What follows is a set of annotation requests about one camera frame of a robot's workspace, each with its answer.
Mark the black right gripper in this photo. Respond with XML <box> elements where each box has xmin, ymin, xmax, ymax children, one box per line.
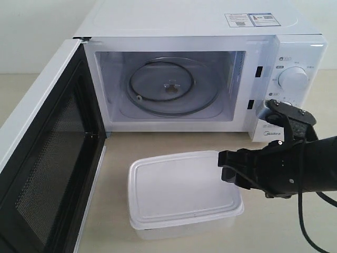
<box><xmin>217</xmin><ymin>140</ymin><xmax>303</xmax><ymax>198</ymax></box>

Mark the white lidded plastic container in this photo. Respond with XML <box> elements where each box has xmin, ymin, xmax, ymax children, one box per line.
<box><xmin>127</xmin><ymin>150</ymin><xmax>244</xmax><ymax>239</ymax></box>

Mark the white microwave door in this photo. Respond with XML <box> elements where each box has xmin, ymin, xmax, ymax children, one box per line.
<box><xmin>1</xmin><ymin>39</ymin><xmax>106</xmax><ymax>252</ymax></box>

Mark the white microwave oven body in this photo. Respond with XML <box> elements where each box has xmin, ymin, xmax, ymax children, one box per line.
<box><xmin>74</xmin><ymin>1</ymin><xmax>327</xmax><ymax>142</ymax></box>

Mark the lower white timer knob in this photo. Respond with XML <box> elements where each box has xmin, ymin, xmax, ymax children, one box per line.
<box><xmin>273</xmin><ymin>100</ymin><xmax>292</xmax><ymax>106</ymax></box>

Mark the glass turntable plate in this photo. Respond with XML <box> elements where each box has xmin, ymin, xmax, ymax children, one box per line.
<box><xmin>125</xmin><ymin>57</ymin><xmax>220</xmax><ymax>117</ymax></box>

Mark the upper white control knob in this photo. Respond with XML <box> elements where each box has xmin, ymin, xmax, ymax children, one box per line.
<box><xmin>278</xmin><ymin>66</ymin><xmax>309</xmax><ymax>90</ymax></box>

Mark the warning label sticker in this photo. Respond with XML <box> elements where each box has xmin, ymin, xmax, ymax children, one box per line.
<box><xmin>224</xmin><ymin>13</ymin><xmax>280</xmax><ymax>27</ymax></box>

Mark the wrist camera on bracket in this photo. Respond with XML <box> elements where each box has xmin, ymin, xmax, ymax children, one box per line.
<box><xmin>256</xmin><ymin>99</ymin><xmax>318</xmax><ymax>142</ymax></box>

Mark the black cable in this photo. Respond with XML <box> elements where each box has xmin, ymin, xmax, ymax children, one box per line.
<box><xmin>297</xmin><ymin>142</ymin><xmax>337</xmax><ymax>253</ymax></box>

